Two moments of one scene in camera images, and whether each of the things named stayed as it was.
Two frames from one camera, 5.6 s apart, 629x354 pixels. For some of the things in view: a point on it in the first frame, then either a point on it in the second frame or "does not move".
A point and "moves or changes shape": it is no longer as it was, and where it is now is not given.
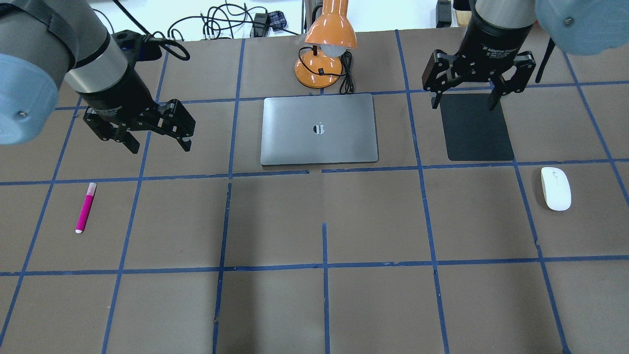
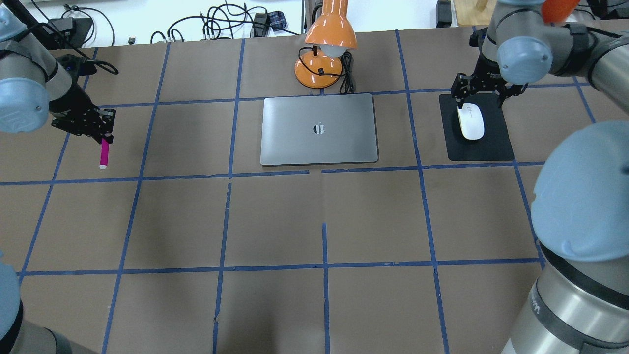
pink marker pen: x=86 y=207 → x=104 y=153
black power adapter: x=258 y=29 does not move
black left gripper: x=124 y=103 → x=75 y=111
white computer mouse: x=556 y=188 moves or changes shape
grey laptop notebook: x=323 y=129 does not move
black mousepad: x=472 y=131 does not move
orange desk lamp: x=331 y=34 does not move
